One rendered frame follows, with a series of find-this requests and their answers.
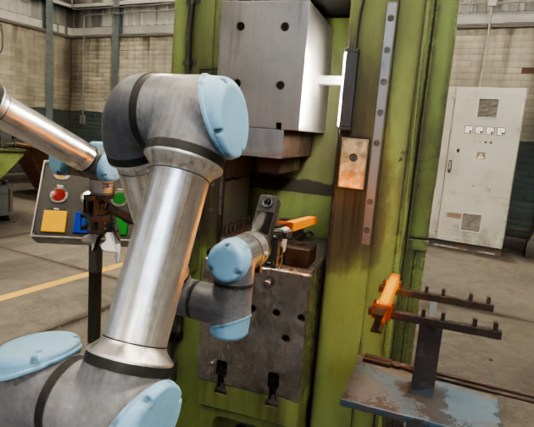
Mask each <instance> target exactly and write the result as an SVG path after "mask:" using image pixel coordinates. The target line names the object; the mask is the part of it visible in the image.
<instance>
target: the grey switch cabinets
mask: <svg viewBox="0 0 534 427"><path fill-rule="evenodd" d="M526 98H527V88H495V87H462V86H450V87H449V89H448V100H447V107H446V113H445V120H444V126H443V133H442V145H441V151H440V158H439V165H438V171H437V183H436V188H435V190H434V197H433V203H432V210H431V222H430V228H429V232H430V240H429V242H428V244H429V245H434V246H439V247H449V248H454V249H459V250H465V251H470V252H478V253H484V254H489V255H494V256H499V257H500V255H501V250H502V248H503V240H504V235H505V230H506V224H507V219H508V213H509V204H510V198H511V192H512V187H513V182H514V177H515V166H516V161H517V156H518V151H519V145H520V135H521V130H522V125H523V119H524V113H525V108H526Z"/></svg>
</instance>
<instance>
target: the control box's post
mask: <svg viewBox="0 0 534 427"><path fill-rule="evenodd" d="M102 271H103V250H102V249H101V246H99V247H98V249H96V250H95V251H94V252H93V251H92V246H89V248H88V272H89V276H88V330H87V343H88V342H89V343H93V342H94V341H96V340H97V339H99V338H100V337H101V298H102Z"/></svg>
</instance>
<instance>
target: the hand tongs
mask: <svg viewBox="0 0 534 427"><path fill-rule="evenodd" d="M363 362H366V363H372V364H375V365H379V366H382V367H386V368H391V366H392V367H393V368H394V369H404V370H407V371H409V372H412V373H413V369H414V366H410V365H405V364H401V363H400V362H397V361H392V359H389V358H383V357H379V356H376V355H372V354H369V353H366V354H365V355H364V357H363ZM438 375H440V376H438ZM442 376H443V377H442ZM445 377H447V378H445ZM449 378H450V379H449ZM452 379H453V380H452ZM436 380H442V381H446V382H449V383H453V384H456V385H462V386H466V387H469V388H473V389H477V390H480V391H486V392H490V393H493V394H497V395H500V396H504V397H510V398H514V399H517V400H521V401H524V402H530V403H534V395H532V394H529V393H525V392H522V391H516V390H512V389H509V388H504V387H501V386H497V385H491V384H488V383H484V382H480V381H477V380H470V379H466V378H463V377H459V376H456V375H452V374H446V373H443V372H438V371H437V375H436ZM459 380H460V381H459ZM462 381H463V382H462ZM465 382H468V383H465ZM469 383H471V384H469ZM472 384H474V385H472ZM479 385H481V386H479ZM483 386H485V387H483ZM486 387H488V388H486ZM489 388H492V389H489ZM493 389H495V390H493ZM496 390H498V391H496ZM504 391H505V392H504ZM507 392H508V393H507ZM510 393H512V394H510ZM514 394H515V395H514ZM517 395H518V396H517ZM527 397H529V398H527ZM531 398H533V399H531Z"/></svg>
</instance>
